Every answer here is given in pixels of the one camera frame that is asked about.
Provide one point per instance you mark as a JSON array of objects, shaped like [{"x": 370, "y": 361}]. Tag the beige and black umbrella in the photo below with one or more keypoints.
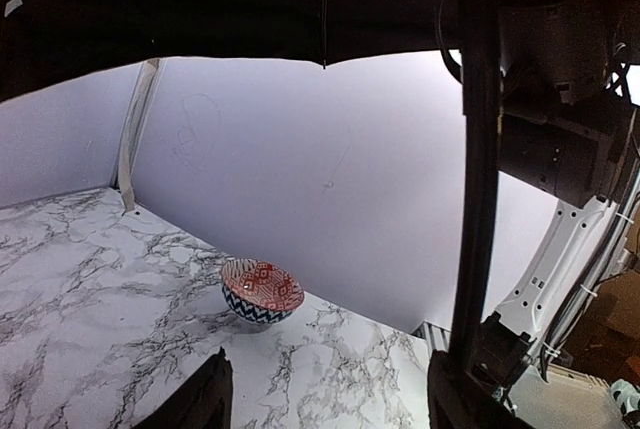
[{"x": 46, "y": 42}]

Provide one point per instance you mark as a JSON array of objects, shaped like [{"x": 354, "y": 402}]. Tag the right aluminium frame post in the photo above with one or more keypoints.
[{"x": 141, "y": 100}]

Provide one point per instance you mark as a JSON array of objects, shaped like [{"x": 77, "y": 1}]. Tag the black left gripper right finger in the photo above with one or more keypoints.
[{"x": 456, "y": 400}]

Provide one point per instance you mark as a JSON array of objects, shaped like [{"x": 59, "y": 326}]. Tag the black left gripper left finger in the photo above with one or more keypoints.
[{"x": 204, "y": 401}]

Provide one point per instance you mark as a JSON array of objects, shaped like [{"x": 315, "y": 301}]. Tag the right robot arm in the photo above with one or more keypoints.
[{"x": 569, "y": 128}]

